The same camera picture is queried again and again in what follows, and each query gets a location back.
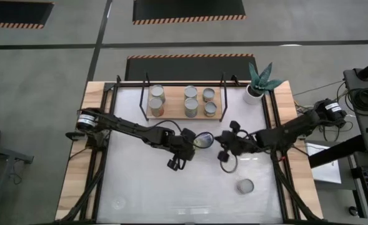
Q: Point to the white lid tin can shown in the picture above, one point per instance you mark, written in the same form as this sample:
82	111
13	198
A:
204	140

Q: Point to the short silver tin can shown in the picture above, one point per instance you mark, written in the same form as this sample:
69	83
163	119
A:
208	93
210	108

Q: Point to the black desk beam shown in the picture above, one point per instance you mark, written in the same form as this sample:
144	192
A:
336	151

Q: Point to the white table cover sheet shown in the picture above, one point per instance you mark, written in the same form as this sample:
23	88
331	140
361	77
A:
140	193

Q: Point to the orange label tin can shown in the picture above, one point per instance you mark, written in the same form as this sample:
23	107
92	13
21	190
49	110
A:
156	104

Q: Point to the grey metal side table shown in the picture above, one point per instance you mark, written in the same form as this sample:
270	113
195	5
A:
8	153

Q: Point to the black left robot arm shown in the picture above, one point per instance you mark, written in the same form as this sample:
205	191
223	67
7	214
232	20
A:
130	129

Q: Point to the teal label tin can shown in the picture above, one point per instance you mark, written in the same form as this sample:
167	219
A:
191	104

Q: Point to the black floor mat striped edge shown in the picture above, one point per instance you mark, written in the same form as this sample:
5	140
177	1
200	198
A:
186	9
202	67
15	14

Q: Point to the yellow label tin can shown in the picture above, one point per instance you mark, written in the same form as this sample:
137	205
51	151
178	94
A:
157	91

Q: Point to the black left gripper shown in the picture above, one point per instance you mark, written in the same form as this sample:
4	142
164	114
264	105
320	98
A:
183	147

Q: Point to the white paper sheet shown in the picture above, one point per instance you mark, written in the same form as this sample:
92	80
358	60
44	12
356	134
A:
327	173

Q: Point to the beige label tin can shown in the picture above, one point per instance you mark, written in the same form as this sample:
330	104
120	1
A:
190	92

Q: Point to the orange and white label can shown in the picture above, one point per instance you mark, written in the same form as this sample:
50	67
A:
245	186

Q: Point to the black computer mouse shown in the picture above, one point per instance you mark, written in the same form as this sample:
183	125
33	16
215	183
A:
354	211

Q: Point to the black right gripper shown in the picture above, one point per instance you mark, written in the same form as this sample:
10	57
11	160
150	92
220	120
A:
233	143

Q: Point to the wooden shelf black metal frame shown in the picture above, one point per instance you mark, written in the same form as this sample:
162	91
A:
174	103

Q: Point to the succulent plant in white pot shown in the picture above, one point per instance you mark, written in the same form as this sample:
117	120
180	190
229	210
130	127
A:
262	82

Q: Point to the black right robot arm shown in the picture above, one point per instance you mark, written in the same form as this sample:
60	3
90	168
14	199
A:
290	128

